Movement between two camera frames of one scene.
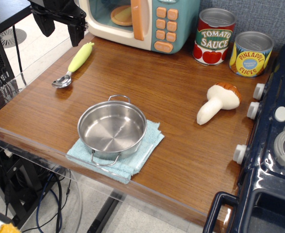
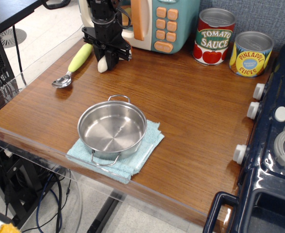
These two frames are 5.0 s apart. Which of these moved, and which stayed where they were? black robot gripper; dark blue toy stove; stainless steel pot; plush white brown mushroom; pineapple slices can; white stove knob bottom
Moved: black robot gripper; plush white brown mushroom
Stayed: white stove knob bottom; stainless steel pot; pineapple slices can; dark blue toy stove
